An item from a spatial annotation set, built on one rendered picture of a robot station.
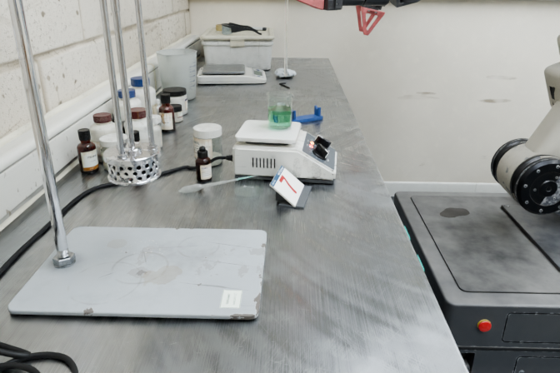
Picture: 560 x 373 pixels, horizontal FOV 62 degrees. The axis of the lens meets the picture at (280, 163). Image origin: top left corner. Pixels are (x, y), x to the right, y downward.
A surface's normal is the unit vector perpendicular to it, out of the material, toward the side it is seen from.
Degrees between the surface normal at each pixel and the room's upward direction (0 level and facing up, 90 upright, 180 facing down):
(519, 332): 90
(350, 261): 0
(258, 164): 90
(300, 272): 0
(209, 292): 0
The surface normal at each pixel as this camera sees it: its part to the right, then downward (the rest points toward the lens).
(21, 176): 1.00, 0.01
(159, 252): 0.00, -0.93
